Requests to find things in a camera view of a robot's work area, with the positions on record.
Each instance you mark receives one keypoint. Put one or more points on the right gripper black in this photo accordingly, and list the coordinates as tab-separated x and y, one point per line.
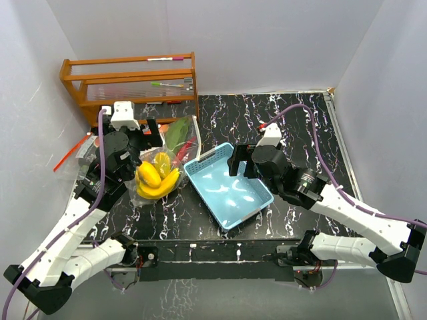
241	152

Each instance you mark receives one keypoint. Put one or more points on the yellow banana bunch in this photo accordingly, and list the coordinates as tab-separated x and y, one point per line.
150	185

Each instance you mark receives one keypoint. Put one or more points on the wooden shelf rack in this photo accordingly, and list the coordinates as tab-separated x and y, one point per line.
93	83

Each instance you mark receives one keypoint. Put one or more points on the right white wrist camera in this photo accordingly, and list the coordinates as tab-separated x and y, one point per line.
271	135

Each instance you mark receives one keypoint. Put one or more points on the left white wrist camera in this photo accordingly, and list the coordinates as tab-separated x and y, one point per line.
121	114

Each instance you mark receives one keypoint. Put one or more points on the light blue plastic basket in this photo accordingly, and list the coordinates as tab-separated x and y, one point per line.
230	199

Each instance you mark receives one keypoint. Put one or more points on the red chili pepper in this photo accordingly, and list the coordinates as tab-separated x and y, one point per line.
185	149

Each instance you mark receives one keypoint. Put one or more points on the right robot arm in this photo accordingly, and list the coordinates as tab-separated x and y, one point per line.
391	246

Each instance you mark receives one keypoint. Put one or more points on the green pen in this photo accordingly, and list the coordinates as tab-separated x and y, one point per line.
159	84

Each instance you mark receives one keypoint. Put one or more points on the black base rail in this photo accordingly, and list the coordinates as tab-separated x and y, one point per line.
218	259

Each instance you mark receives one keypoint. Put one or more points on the clear bag orange zipper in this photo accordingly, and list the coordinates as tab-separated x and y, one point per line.
74	165
138	201

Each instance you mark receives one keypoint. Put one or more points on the pink white pen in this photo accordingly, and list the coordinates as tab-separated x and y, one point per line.
165	59

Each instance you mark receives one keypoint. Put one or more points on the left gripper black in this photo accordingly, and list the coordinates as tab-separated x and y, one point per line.
149	140

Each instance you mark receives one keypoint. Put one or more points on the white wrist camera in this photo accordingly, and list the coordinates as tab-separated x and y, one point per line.
121	114
271	135

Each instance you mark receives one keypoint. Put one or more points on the white dotted zip bag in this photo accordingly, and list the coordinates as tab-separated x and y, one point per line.
193	131

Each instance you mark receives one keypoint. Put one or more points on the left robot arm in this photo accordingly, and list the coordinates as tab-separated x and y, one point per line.
48	277

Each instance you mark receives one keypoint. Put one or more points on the yellow starfruit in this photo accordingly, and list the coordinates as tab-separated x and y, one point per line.
162	164

